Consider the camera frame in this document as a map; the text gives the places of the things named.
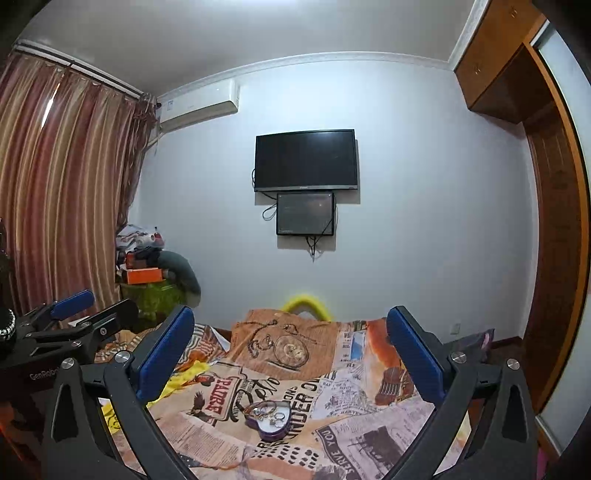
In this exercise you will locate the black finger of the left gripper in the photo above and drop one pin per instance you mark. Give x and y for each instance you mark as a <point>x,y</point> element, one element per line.
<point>106,323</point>

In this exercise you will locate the orange shoe box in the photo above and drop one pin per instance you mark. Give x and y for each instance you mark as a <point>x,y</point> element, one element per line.
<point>142,276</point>

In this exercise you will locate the small black wall monitor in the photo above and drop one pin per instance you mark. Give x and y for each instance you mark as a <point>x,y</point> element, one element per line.
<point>309,214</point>

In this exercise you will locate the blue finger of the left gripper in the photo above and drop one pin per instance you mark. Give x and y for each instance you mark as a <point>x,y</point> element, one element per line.
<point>71,306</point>

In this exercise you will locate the yellow curved object behind bed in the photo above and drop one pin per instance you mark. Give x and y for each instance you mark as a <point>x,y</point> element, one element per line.
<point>309,304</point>

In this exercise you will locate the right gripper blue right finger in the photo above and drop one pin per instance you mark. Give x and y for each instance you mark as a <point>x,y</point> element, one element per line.
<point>441,381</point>

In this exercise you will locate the large black wall television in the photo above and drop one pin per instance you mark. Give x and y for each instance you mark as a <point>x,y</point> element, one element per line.
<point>306,160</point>

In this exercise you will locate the white wall air conditioner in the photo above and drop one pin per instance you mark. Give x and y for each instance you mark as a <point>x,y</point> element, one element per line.
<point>202,104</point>

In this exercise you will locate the brown wooden door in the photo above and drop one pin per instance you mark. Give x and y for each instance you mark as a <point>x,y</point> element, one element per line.
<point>563,250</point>

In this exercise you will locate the purple heart-shaped jewelry box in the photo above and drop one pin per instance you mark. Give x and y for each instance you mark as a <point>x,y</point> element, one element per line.
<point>271,419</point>

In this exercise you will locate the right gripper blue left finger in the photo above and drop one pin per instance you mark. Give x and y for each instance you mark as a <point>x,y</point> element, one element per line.
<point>134,382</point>

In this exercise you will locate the pile of clothes on boxes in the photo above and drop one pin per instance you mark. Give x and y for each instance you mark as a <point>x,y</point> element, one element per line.
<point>138,247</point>

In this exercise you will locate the green patterned storage box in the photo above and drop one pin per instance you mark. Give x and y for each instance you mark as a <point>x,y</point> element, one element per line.
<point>155,301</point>

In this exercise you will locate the wooden overhead cabinet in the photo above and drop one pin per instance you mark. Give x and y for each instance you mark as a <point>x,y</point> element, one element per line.
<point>497,74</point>

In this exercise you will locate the dark grey stuffed cushion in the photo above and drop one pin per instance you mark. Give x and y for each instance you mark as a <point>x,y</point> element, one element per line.
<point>182,272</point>

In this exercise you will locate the dark bag on floor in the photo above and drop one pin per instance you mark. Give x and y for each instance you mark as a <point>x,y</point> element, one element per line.
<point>473,348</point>

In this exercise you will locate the red gold striped curtain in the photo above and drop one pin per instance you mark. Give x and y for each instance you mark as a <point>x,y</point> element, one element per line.
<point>72,150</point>

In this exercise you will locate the printed newspaper pattern bedspread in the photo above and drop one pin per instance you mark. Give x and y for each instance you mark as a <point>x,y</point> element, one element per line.
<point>354,407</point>

